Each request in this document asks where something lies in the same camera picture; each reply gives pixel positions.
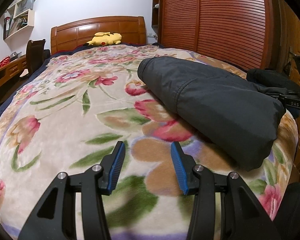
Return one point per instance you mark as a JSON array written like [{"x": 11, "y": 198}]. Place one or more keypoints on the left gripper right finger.
[{"x": 242, "y": 215}]

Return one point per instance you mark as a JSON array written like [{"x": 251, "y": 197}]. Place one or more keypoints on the louvered wooden wardrobe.
[{"x": 244, "y": 33}]

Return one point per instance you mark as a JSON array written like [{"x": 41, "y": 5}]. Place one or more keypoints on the yellow plush toy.
[{"x": 104, "y": 39}]

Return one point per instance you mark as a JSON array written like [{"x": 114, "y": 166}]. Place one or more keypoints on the floral bed blanket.
[{"x": 71, "y": 116}]

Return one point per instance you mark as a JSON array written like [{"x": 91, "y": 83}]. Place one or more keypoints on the dark desk chair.
[{"x": 35, "y": 57}]

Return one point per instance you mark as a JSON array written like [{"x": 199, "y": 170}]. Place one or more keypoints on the wooden headboard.
[{"x": 74, "y": 34}]

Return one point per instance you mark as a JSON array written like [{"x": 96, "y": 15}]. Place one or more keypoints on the white wall shelf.
[{"x": 18, "y": 17}]

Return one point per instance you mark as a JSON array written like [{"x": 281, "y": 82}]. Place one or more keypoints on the red basket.
[{"x": 5, "y": 61}]

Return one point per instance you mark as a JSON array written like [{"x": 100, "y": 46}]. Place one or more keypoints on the wooden desk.
[{"x": 12, "y": 69}]

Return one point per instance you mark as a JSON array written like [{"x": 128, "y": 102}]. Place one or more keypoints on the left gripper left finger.
[{"x": 53, "y": 217}]

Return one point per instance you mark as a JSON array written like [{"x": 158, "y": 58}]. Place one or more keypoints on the black folded garment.
[{"x": 271, "y": 78}]

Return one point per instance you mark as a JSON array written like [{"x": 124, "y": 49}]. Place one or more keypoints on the black padded jacket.
[{"x": 235, "y": 114}]

